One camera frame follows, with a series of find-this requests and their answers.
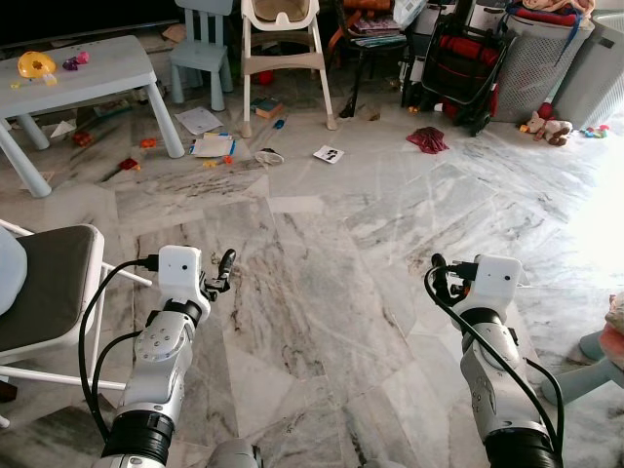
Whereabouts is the colourful picture book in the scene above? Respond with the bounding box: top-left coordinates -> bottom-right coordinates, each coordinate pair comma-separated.
189,131 -> 238,160

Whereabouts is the dark red cloth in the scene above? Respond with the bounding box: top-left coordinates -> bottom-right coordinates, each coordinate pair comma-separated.
406,126 -> 450,156

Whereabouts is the white paper sheet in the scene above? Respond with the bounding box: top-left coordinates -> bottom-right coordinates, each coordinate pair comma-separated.
175,104 -> 226,137

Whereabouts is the white printed card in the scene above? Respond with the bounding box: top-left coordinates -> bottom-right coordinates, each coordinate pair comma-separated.
313,144 -> 345,165

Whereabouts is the white chair with dark seat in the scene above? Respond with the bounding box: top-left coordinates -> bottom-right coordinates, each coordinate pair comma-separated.
0,218 -> 154,432

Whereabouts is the small blue book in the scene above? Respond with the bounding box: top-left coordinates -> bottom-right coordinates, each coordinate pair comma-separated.
251,97 -> 285,121

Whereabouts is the light blue children's stool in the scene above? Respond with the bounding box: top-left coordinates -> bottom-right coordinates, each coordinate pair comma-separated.
549,330 -> 624,408

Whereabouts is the red pink cushion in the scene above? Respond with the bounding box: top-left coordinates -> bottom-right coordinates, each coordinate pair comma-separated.
599,326 -> 624,359

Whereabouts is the red beige plush toy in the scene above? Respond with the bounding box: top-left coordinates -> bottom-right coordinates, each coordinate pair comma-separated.
519,110 -> 575,148

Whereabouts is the grey robot left leg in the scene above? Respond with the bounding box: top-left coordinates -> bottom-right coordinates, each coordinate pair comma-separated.
204,438 -> 263,468

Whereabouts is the light blue cushion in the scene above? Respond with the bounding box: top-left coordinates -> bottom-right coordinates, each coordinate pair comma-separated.
0,228 -> 29,319

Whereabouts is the black red stroller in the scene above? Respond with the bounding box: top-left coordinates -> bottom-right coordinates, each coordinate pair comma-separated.
401,0 -> 519,137

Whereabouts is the white baby high chair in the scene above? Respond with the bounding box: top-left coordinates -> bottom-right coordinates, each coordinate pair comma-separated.
238,0 -> 340,138

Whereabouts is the light blue children's chair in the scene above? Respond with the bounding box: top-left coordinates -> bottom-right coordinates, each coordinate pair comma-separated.
170,0 -> 236,112

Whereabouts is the grey laundry basket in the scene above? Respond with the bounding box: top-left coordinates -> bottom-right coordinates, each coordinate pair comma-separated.
490,10 -> 597,125

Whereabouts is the white storage bin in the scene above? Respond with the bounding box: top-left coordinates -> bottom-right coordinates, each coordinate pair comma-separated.
554,18 -> 624,130

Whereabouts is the black folding chair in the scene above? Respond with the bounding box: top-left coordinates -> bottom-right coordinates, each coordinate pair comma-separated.
331,0 -> 412,120

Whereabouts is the grey children's table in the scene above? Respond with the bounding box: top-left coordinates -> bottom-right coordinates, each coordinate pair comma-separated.
0,35 -> 186,199

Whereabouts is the purple pink toy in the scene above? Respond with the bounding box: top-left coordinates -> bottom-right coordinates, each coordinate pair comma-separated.
62,50 -> 92,72

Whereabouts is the yellow plastic toy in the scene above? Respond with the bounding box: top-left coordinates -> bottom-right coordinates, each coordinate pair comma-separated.
17,51 -> 59,82

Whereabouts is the clothes pile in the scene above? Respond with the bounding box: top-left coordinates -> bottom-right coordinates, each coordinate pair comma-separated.
506,0 -> 597,29

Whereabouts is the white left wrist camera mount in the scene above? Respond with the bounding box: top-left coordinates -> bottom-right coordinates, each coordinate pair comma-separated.
157,246 -> 204,304

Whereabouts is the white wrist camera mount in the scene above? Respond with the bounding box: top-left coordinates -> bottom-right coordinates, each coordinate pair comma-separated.
474,255 -> 524,314
157,246 -> 204,304

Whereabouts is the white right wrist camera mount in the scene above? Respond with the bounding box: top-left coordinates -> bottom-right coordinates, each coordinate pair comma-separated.
474,255 -> 524,314

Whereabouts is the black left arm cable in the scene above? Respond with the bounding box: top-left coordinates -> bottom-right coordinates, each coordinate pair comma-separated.
77,254 -> 162,442

